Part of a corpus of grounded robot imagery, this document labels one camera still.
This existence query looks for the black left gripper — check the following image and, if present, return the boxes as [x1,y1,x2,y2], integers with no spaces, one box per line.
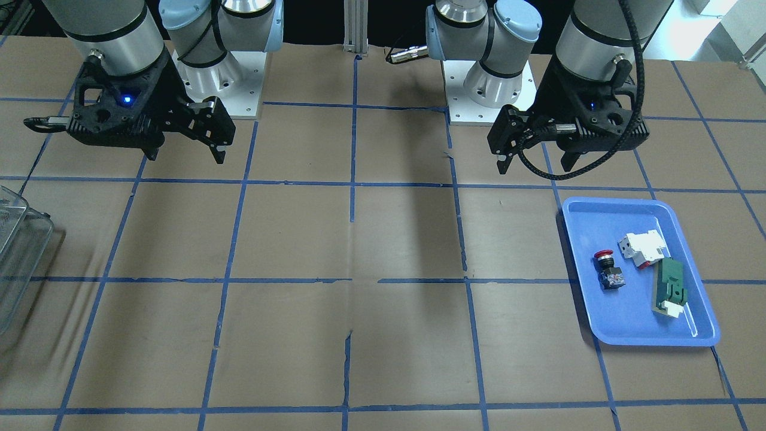
[487,56,637,175]

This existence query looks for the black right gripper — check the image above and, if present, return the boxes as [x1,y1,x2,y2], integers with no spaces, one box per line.
[66,47,236,165]

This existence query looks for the red push button switch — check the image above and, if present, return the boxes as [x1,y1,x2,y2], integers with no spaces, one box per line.
[594,249,626,291]

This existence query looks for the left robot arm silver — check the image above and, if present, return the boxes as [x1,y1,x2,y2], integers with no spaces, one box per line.
[425,1,672,181]

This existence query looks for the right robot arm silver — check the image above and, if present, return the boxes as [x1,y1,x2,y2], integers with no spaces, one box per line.
[24,1,284,164]

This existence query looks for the blue plastic tray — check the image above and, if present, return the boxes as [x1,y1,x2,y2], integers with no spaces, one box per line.
[563,196,721,347]

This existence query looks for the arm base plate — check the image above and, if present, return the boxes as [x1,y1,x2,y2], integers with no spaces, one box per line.
[442,60,537,126]
[172,51,269,120]

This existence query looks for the black braided cable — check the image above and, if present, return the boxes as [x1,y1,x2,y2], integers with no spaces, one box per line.
[516,0,646,181]

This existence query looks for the silver cable connector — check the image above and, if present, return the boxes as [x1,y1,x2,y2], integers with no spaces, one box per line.
[385,45,429,65]

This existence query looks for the green limit switch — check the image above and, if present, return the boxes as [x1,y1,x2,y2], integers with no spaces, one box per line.
[653,257,688,318]

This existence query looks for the aluminium profile post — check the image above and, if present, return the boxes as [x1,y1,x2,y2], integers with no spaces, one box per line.
[343,0,369,57]

